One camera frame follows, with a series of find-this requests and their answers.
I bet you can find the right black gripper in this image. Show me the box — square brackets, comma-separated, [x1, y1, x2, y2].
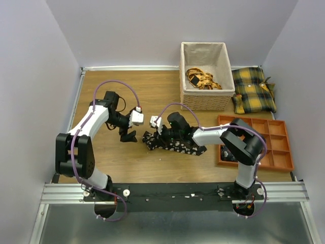
[151, 124, 182, 148]

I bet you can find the black floral tie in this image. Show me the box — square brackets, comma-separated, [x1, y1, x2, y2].
[142, 131, 207, 156]

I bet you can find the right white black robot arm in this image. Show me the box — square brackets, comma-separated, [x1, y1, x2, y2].
[151, 112, 267, 199]

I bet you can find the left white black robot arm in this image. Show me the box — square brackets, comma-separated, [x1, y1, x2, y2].
[55, 91, 144, 201]

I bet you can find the rolled dark floral tie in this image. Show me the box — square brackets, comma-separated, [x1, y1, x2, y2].
[220, 145, 237, 162]

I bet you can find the orange patterned tie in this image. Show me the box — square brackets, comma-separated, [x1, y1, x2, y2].
[186, 67, 222, 90]

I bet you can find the wicker basket with liner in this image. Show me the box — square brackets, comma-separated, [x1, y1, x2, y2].
[179, 42, 235, 111]

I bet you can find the yellow plaid shirt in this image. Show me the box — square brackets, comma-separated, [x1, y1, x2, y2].
[232, 67, 277, 114]

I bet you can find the orange compartment tray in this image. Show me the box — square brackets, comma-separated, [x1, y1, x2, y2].
[217, 115, 295, 172]

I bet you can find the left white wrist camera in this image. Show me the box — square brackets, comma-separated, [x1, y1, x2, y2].
[129, 106, 144, 128]

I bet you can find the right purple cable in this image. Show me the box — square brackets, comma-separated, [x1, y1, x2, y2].
[156, 103, 268, 219]

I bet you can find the purple cable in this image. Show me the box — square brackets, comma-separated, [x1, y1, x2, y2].
[156, 103, 268, 219]
[71, 80, 142, 222]

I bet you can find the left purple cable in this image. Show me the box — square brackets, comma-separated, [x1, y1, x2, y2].
[71, 80, 142, 222]

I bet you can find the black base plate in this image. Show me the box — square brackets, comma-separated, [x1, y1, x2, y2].
[81, 182, 264, 213]

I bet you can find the aluminium frame rail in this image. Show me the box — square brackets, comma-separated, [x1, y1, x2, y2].
[41, 181, 309, 204]

